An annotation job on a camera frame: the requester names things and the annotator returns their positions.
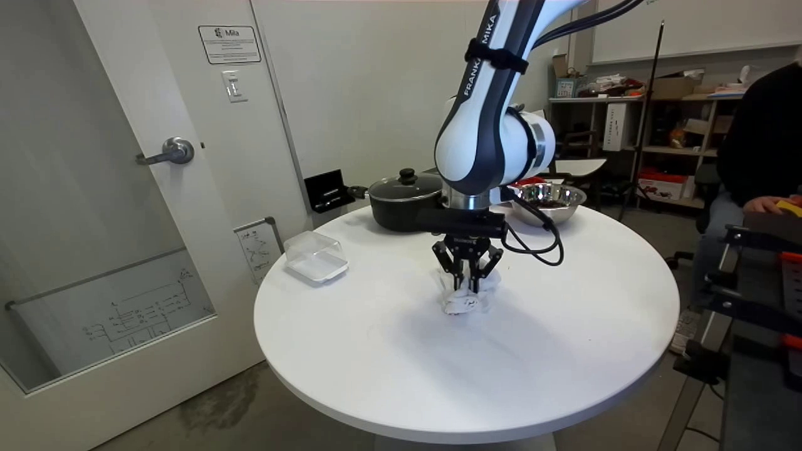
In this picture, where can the metal door handle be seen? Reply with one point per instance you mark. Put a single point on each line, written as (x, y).
(175, 150)

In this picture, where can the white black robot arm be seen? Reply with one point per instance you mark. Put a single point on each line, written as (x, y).
(484, 144)

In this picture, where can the storage shelf unit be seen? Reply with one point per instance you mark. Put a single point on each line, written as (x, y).
(657, 141)

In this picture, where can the black pot with lid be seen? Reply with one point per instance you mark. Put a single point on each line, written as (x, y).
(410, 200)

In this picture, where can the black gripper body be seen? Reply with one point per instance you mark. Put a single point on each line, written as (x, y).
(471, 236)

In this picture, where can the white towel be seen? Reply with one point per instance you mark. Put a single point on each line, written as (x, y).
(463, 301)

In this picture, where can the black box on wall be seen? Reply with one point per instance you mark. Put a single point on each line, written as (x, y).
(327, 191)

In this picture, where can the wall sign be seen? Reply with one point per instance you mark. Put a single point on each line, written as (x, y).
(230, 43)

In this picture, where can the white door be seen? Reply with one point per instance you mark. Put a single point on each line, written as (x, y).
(124, 289)

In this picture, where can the seated person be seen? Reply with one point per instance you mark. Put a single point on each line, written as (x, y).
(761, 162)

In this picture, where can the steel mixing bowl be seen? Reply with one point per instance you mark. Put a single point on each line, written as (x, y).
(553, 199)

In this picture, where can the round white table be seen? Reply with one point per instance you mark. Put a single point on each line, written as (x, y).
(547, 348)

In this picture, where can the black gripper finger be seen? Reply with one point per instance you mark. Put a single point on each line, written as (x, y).
(484, 269)
(446, 259)

